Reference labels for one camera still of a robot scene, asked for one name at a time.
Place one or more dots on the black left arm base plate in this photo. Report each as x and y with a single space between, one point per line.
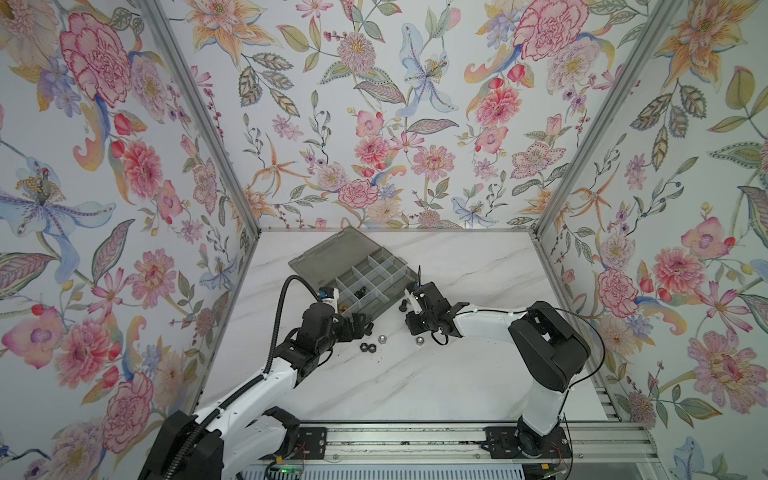
310 443

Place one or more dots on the aluminium corner frame post right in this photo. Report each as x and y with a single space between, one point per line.
641 52

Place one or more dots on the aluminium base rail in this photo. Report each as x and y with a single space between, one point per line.
429 442

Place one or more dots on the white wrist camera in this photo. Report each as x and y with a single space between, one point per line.
412 302
330 296

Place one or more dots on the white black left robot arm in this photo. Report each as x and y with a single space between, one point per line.
221 440

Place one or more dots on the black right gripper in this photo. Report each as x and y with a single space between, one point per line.
411 321

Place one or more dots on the aluminium corner frame post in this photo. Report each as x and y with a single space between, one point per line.
641 52
169 47

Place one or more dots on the aluminium corner frame post left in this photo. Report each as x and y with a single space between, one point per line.
169 47

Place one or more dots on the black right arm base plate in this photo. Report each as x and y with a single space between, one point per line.
511 442

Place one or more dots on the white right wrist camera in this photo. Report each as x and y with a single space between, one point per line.
412 302

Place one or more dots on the grey plastic organizer box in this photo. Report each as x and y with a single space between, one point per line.
349 260

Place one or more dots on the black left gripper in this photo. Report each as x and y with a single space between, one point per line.
358 328

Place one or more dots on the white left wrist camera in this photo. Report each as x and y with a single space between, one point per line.
330 296

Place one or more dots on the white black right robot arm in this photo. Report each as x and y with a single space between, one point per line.
551 349

